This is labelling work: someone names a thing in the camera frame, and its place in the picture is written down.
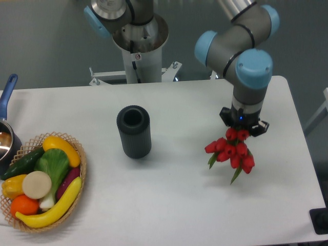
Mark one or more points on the green cucumber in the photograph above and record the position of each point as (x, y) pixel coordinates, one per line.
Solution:
(24, 165)

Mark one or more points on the yellow banana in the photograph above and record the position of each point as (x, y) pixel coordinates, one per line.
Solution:
(57, 211)

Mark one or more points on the beige round disc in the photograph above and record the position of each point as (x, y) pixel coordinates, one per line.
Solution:
(36, 185)

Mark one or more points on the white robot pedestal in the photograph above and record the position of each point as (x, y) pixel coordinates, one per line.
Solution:
(141, 49)

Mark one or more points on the yellow bell pepper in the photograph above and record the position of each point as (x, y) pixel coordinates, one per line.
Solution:
(13, 187)

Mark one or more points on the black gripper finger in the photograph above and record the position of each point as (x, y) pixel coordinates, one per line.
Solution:
(226, 116)
(260, 128)

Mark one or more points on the blue handled saucepan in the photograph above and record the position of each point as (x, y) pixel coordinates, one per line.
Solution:
(10, 142)

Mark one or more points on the dark grey ribbed vase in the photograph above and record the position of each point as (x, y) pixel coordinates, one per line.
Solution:
(133, 124)

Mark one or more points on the woven wicker basket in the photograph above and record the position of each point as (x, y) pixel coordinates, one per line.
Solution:
(29, 146)

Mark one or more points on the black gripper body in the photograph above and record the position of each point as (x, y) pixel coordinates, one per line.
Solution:
(247, 120)

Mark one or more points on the red tulip bouquet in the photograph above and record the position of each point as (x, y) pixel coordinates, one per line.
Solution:
(232, 148)

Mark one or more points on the black device at table edge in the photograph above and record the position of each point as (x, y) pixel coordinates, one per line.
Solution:
(319, 220)

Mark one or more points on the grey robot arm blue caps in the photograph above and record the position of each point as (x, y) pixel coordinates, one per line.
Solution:
(232, 55)

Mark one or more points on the white frame at right edge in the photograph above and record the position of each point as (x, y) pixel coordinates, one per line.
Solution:
(319, 115)

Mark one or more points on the green leafy bok choy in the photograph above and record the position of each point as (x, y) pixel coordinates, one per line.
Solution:
(55, 163)

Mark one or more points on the purple eggplant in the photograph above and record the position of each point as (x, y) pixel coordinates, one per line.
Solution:
(72, 174)

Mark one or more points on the orange fruit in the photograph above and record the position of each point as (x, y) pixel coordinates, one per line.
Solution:
(24, 205)

